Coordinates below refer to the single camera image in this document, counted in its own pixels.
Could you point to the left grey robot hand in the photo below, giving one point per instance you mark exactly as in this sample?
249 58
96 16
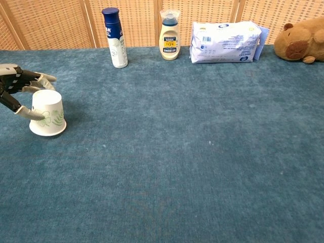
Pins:
15 78

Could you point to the white paper cup green print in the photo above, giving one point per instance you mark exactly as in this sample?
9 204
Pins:
49 114

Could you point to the blue and white bottle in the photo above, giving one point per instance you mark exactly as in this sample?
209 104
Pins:
116 43

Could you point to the upside-down mayonnaise squeeze bottle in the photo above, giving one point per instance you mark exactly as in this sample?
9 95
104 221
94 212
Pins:
169 43

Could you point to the teal blue table cloth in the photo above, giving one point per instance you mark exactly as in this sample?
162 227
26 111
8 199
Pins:
177 152

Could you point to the white tissue pack blue print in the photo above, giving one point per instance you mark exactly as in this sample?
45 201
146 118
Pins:
222 43

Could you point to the brown capybara plush toy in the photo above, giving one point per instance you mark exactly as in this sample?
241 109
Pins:
301 40

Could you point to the wicker folding screen wooden frame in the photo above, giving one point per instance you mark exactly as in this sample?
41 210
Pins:
63 25

